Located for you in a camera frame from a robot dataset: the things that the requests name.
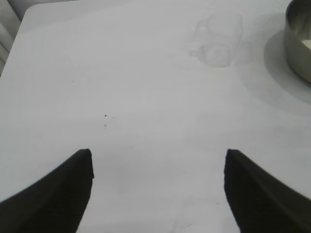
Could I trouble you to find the stainless steel mixing bowl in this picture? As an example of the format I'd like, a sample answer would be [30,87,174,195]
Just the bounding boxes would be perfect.
[283,0,311,84]

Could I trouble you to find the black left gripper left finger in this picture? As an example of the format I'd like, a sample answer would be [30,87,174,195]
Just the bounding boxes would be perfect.
[0,148,95,233]

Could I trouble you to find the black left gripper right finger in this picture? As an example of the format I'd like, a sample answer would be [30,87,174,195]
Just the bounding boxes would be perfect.
[223,148,311,233]

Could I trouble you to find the clear plastic measuring cup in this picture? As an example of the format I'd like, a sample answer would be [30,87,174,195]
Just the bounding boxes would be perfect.
[188,13,245,68]

